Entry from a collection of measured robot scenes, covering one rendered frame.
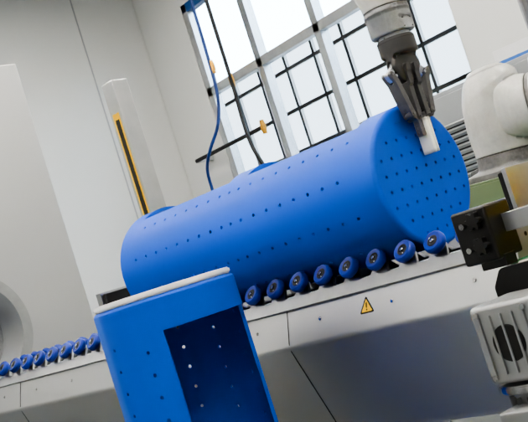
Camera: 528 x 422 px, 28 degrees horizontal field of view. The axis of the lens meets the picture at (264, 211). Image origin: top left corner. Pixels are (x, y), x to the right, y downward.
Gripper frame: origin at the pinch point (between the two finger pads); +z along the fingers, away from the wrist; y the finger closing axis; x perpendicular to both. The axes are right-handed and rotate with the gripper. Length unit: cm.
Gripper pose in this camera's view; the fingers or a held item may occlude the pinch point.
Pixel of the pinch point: (427, 136)
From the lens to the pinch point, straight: 206.7
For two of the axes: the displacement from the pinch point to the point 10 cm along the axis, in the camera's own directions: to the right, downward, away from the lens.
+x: -6.4, 2.5, 7.3
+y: 7.1, -1.9, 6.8
